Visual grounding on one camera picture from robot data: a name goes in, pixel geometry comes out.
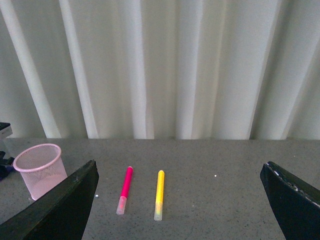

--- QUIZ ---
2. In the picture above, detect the pink highlighter pen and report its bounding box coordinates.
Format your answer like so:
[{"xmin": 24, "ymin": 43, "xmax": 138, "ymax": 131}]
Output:
[{"xmin": 116, "ymin": 166, "xmax": 134, "ymax": 215}]

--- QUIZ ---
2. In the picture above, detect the yellow highlighter pen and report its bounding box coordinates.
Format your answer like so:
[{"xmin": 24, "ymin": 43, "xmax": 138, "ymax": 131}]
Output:
[{"xmin": 154, "ymin": 170, "xmax": 165, "ymax": 221}]

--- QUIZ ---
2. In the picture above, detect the pink mesh pen cup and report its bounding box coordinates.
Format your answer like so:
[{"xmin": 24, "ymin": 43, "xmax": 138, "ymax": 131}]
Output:
[{"xmin": 13, "ymin": 143, "xmax": 68, "ymax": 201}]

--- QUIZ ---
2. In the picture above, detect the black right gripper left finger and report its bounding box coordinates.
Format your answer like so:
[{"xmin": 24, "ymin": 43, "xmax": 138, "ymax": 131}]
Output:
[{"xmin": 0, "ymin": 160, "xmax": 99, "ymax": 240}]

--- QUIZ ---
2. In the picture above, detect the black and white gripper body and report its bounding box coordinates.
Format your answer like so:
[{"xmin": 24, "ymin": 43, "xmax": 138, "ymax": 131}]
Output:
[{"xmin": 0, "ymin": 122, "xmax": 15, "ymax": 166}]

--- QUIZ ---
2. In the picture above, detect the purple highlighter pen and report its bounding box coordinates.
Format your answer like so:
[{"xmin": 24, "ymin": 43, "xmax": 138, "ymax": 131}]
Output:
[{"xmin": 0, "ymin": 165, "xmax": 14, "ymax": 181}]

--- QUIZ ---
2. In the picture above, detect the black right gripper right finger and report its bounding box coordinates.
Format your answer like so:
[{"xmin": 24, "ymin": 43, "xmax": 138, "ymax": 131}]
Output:
[{"xmin": 260, "ymin": 161, "xmax": 320, "ymax": 240}]

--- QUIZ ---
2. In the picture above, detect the white pleated curtain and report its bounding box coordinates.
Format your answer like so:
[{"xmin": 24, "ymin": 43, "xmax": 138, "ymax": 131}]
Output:
[{"xmin": 0, "ymin": 0, "xmax": 320, "ymax": 140}]

